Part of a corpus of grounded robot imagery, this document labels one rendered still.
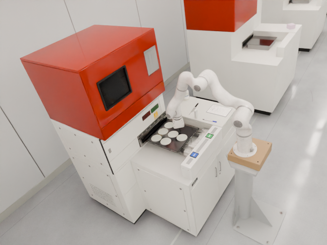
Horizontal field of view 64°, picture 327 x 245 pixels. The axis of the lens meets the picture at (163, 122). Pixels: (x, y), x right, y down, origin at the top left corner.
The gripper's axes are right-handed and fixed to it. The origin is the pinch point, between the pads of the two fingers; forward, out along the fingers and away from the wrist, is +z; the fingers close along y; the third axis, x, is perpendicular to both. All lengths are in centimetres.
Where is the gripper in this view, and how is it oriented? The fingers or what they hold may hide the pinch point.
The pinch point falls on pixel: (179, 131)
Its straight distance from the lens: 244.3
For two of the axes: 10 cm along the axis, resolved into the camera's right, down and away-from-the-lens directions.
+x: -1.0, -5.8, 8.1
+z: 1.6, 7.9, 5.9
